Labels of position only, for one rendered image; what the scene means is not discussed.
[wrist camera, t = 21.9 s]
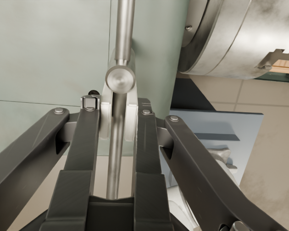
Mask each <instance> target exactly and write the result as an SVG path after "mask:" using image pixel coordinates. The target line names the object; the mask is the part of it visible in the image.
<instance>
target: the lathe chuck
mask: <svg viewBox="0 0 289 231"><path fill-rule="evenodd" d="M275 49H282V52H283V53H287V54H288V53H289V0H250V3H249V6H248V9H247V11H246V14H245V16H244V18H243V21H242V23H241V25H240V27H239V30H238V32H237V34H236V36H235V38H234V40H233V42H232V43H231V45H230V47H229V49H228V50H227V52H226V54H225V55H224V57H223V58H222V59H221V60H220V62H219V63H218V64H217V65H216V66H215V67H214V68H213V69H212V70H211V71H210V72H208V73H207V74H205V75H203V76H211V77H225V78H235V79H244V80H248V79H253V78H257V77H259V76H262V75H263V74H265V73H267V72H268V71H270V70H271V69H272V66H263V67H257V65H258V64H259V63H260V62H261V61H262V59H263V58H264V57H265V56H266V55H267V54H268V52H269V51H271V52H273V51H274V50H275Z"/></svg>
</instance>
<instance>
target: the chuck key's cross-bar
mask: <svg viewBox="0 0 289 231"><path fill-rule="evenodd" d="M135 1H136V0H118V3H117V27H116V45H115V60H127V61H130V56H131V46H132V36H133V21H134V11H135ZM126 101H127V93H123V94H120V93H115V92H113V98H112V115H111V134H110V147H109V161H108V175H107V188H106V199H111V200H113V199H118V194H119V183H120V172H121V161H122V145H123V135H124V123H125V111H126Z"/></svg>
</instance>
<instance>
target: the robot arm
mask: <svg viewBox="0 0 289 231"><path fill-rule="evenodd" d="M112 98H113V92H112V91H111V90H110V89H109V88H108V87H107V85H106V82H105V84H104V88H103V92H102V95H95V94H91V95H85V96H82V97H81V109H80V112H78V113H72V114H70V112H69V110H68V109H66V108H61V107H59V108H58V107H57V108H54V109H51V110H50V111H48V112H47V113H46V114H45V115H44V116H43V117H41V118H40V119H39V120H38V121H37V122H35V123H34V124H33V125H32V126H31V127H30V128H29V129H27V130H26V131H25V132H24V133H23V134H22V135H20V136H19V137H18V138H17V139H16V140H14V141H13V142H12V143H11V144H10V145H9V146H7V147H6V148H5V149H4V150H3V151H1V152H0V231H7V230H8V228H9V227H10V226H11V224H12V223H13V221H14V220H15V219H16V217H17V216H18V215H19V214H20V212H21V211H22V209H23V208H24V207H25V205H26V204H27V203H28V201H29V200H30V198H31V197H32V196H33V195H34V193H35V192H36V191H37V189H38V188H39V186H40V185H41V184H42V182H43V181H44V180H45V178H46V177H47V176H48V174H49V173H50V172H51V170H52V169H53V168H54V166H55V165H56V163H57V162H58V161H59V159H60V158H61V157H62V155H63V154H64V153H65V151H66V150H67V149H68V147H69V146H70V148H69V151H68V155H67V159H66V162H65V166H64V169H63V170H60V172H59V175H58V178H57V181H56V185H55V188H54V191H53V194H52V198H51V201H50V204H49V208H48V209H47V210H46V211H44V212H43V213H41V214H40V215H39V216H38V217H36V218H35V219H34V220H32V221H31V222H29V223H28V224H27V225H25V226H24V227H23V228H22V229H20V230H19V231H193V229H194V228H196V227H198V226H200V228H201V230H202V231H288V230H287V229H285V228H284V227H283V226H282V225H280V224H279V223H278V222H277V221H275V220H274V219H273V218H272V217H270V216H269V215H268V214H266V213H265V212H264V211H262V210H261V209H260V208H258V207H257V206H256V205H255V204H253V203H252V202H251V201H250V200H248V198H247V197H246V196H245V195H244V194H243V193H242V192H241V190H240V187H239V185H238V183H237V182H236V180H235V178H234V176H233V175H232V174H233V173H237V171H238V170H237V167H236V166H235V165H229V164H227V160H228V157H229V156H230V154H231V151H230V149H229V148H222V149H215V148H206V147H205V146H204V145H203V144H202V142H201V141H200V140H199V139H198V138H197V137H196V135H195V134H194V133H193V132H192V130H191V129H190V128H189V127H188V125H187V124H186V123H185V122H184V121H183V119H182V118H180V117H178V116H175V115H168V116H166V117H165V119H164V120H163V119H159V118H157V117H156V116H155V113H154V112H153V111H152V107H151V103H150V100H148V99H146V98H137V87H136V82H135V86H134V87H133V89H132V90H131V91H129V92H127V101H126V111H125V129H124V140H126V141H129V142H132V141H133V140H134V146H133V172H132V187H131V196H130V197H126V198H119V199H113V200H111V199H106V198H102V197H97V196H94V195H93V194H94V180H95V170H96V161H97V151H98V141H99V138H100V140H107V139H109V135H110V127H111V115H112ZM159 146H160V147H159ZM159 149H160V151H161V153H162V155H163V157H164V159H165V160H166V162H167V164H168V166H169V168H170V170H171V172H172V174H173V176H174V178H175V180H176V182H177V185H175V186H171V187H168V188H167V185H166V178H165V175H164V174H162V171H161V160H160V151H159Z"/></svg>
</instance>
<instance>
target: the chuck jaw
mask: <svg viewBox="0 0 289 231"><path fill-rule="evenodd" d="M278 60H284V61H289V53H288V54H287V53H283V52H282V49H275V50H274V51H273V52H271V51H269V52H268V54H267V55H266V56H265V57H264V58H263V59H262V61H261V62H260V63H259V64H258V65H257V67H263V66H272V65H273V64H274V63H275V62H277V61H278Z"/></svg>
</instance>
